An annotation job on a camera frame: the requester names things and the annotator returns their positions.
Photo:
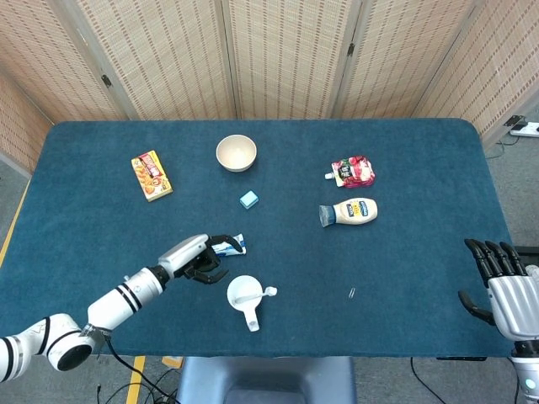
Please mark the white power strip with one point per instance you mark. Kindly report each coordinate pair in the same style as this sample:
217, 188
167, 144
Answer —
528, 129

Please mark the beige bowl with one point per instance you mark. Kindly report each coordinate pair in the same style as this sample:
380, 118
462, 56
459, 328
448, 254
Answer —
236, 153

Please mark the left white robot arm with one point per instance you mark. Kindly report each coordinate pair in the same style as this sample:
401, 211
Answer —
122, 301

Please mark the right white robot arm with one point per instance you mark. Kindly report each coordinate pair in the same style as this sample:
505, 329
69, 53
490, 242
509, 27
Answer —
526, 379

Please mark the metal paper clip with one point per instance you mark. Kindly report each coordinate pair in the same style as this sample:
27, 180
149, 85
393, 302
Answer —
351, 293

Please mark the blue white block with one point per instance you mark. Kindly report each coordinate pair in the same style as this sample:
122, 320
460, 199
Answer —
249, 199

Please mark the yellow snack box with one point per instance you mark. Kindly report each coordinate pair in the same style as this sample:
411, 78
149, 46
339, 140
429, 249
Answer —
151, 177

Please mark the red spout pouch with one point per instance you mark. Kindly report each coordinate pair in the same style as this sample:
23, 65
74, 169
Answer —
353, 172

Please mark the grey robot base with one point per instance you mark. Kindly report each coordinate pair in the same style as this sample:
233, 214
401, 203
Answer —
265, 379

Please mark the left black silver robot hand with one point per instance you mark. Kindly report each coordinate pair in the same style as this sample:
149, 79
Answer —
185, 254

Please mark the teal table cloth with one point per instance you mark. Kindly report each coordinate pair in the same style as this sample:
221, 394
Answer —
379, 261

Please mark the mayonnaise squeeze bottle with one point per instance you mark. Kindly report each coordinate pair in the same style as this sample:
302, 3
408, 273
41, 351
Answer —
353, 212

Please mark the blue white toothpaste tube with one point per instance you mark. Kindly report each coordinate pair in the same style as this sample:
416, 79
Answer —
238, 240

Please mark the woven folding screen panel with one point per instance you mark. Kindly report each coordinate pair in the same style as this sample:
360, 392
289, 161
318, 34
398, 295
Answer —
168, 63
400, 63
17, 126
290, 59
42, 63
497, 71

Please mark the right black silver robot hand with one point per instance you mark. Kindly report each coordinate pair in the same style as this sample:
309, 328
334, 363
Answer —
513, 303

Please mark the metal screen hinge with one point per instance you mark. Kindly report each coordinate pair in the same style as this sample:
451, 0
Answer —
106, 81
350, 49

